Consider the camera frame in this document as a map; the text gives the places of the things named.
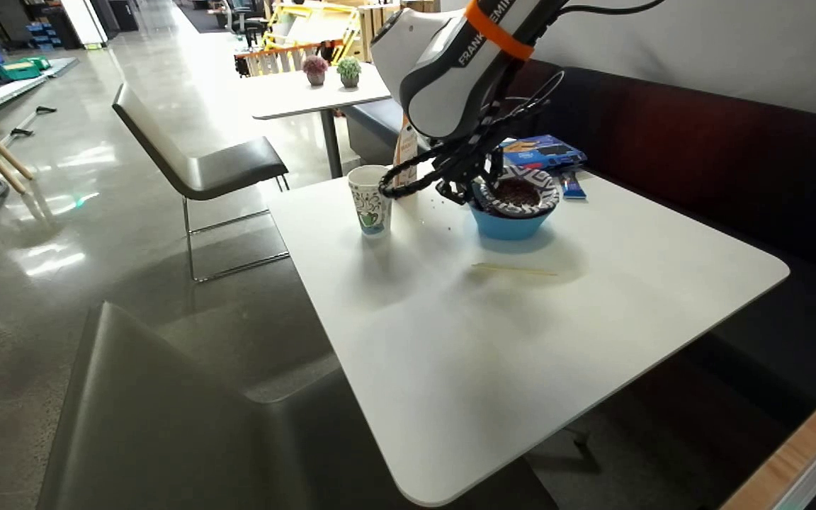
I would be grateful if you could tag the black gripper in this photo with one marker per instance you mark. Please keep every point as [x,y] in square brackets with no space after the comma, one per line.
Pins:
[471,151]

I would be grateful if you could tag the patterned paper plate with beans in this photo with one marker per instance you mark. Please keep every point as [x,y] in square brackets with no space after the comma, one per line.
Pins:
[531,195]

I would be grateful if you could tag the blue patterned paper plate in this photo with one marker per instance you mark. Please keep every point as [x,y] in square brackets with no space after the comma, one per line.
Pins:
[552,202]

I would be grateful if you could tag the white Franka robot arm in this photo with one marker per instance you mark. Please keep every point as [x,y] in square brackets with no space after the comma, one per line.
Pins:
[446,67]

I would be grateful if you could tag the blue bowl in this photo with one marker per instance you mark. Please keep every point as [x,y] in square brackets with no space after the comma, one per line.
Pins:
[511,227]

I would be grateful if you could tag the coffee bean pile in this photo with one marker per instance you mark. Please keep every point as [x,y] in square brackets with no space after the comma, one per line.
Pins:
[521,192]

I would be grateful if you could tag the blue cookie box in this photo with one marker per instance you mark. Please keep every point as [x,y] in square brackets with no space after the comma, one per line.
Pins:
[546,151]

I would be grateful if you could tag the blue snack bar wrapper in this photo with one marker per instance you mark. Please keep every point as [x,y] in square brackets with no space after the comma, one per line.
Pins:
[575,185]

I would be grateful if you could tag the patterned paper cup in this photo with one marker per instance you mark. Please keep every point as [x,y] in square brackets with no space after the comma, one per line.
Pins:
[371,202]

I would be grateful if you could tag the green potted plant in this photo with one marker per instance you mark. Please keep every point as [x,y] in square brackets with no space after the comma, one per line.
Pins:
[351,71]

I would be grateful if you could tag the white side table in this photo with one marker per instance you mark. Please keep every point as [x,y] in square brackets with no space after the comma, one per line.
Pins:
[304,94]

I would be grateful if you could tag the red potted plant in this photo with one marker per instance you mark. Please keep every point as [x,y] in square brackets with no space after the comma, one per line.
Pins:
[315,71]

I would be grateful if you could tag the black upholstered bench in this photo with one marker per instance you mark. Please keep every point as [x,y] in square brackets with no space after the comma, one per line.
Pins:
[729,172]

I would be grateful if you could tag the black seat metal chair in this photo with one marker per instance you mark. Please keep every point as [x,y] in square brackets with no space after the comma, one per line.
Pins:
[201,165]

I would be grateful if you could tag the wooden bench with aluminium frame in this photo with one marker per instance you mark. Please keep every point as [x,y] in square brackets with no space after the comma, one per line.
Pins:
[794,454]

